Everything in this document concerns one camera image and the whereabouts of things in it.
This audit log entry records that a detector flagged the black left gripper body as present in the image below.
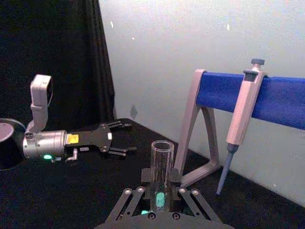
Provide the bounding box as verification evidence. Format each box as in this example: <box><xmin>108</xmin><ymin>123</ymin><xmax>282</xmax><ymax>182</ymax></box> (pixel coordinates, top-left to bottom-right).
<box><xmin>64</xmin><ymin>123</ymin><xmax>113</xmax><ymax>154</ymax></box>

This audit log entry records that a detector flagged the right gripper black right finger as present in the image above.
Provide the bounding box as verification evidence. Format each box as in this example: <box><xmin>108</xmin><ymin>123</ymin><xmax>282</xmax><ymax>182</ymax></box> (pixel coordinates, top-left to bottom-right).
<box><xmin>167</xmin><ymin>167</ymin><xmax>220</xmax><ymax>221</ymax></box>

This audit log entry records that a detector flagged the grey stand with blue bar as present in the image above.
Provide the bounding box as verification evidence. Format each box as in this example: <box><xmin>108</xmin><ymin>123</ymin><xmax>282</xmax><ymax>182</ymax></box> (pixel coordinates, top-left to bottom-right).
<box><xmin>175</xmin><ymin>69</ymin><xmax>305</xmax><ymax>189</ymax></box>

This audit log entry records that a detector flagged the black curtain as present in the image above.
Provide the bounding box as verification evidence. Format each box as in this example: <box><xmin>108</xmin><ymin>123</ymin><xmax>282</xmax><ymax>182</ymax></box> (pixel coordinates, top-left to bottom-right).
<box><xmin>0</xmin><ymin>0</ymin><xmax>117</xmax><ymax>132</ymax></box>

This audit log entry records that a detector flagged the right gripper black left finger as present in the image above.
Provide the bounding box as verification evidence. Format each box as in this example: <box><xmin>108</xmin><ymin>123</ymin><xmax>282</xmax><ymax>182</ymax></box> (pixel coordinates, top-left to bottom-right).
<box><xmin>106</xmin><ymin>167</ymin><xmax>155</xmax><ymax>221</ymax></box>

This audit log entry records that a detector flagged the black table cloth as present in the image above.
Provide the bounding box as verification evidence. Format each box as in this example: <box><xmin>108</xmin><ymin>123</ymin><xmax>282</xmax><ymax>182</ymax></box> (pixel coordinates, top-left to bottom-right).
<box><xmin>0</xmin><ymin>117</ymin><xmax>305</xmax><ymax>229</ymax></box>

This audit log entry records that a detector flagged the thin cable with silver plug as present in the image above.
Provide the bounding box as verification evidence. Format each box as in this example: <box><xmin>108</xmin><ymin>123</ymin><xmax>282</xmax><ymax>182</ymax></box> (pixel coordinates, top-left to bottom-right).
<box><xmin>51</xmin><ymin>148</ymin><xmax>79</xmax><ymax>166</ymax></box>

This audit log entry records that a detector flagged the clear plastic tube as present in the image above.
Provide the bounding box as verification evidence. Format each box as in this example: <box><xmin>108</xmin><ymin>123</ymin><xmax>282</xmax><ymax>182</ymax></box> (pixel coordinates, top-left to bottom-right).
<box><xmin>151</xmin><ymin>140</ymin><xmax>176</xmax><ymax>213</ymax></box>

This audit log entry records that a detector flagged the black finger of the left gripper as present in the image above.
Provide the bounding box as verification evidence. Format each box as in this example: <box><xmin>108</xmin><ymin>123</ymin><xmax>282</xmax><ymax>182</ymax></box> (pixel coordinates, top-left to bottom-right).
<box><xmin>104</xmin><ymin>146</ymin><xmax>138</xmax><ymax>158</ymax></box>
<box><xmin>106</xmin><ymin>120</ymin><xmax>133</xmax><ymax>135</ymax></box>

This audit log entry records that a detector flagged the grey pipette with blue tip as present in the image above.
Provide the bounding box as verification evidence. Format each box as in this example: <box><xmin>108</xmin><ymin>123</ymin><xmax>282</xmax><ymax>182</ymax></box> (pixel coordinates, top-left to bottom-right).
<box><xmin>215</xmin><ymin>58</ymin><xmax>266</xmax><ymax>197</ymax></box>

